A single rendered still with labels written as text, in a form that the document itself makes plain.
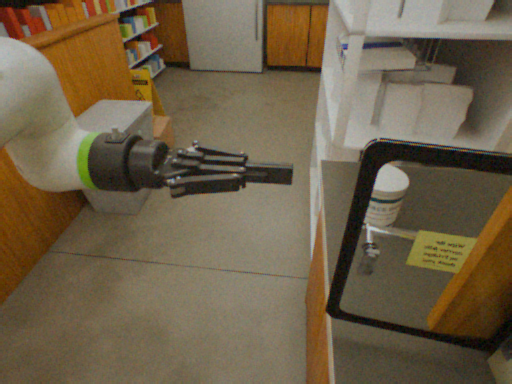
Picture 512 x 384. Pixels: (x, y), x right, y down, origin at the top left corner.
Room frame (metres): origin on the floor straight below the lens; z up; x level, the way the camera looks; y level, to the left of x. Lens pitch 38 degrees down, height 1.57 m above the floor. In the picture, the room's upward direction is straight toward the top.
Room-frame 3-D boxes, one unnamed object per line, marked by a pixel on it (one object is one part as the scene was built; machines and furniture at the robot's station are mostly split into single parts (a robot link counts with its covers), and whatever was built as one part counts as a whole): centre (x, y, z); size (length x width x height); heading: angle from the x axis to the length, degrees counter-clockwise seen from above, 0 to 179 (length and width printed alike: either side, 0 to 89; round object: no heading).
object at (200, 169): (0.38, 0.07, 1.30); 0.11 x 0.01 x 0.04; 82
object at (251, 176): (0.36, 0.01, 1.30); 0.05 x 0.03 x 0.01; 83
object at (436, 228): (0.30, -0.28, 1.19); 0.30 x 0.01 x 0.40; 75
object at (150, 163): (0.40, 0.14, 1.30); 0.09 x 0.08 x 0.07; 83
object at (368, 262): (0.31, -0.17, 1.18); 0.02 x 0.02 x 0.06; 75
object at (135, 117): (1.96, 1.03, 0.49); 0.60 x 0.42 x 0.33; 173
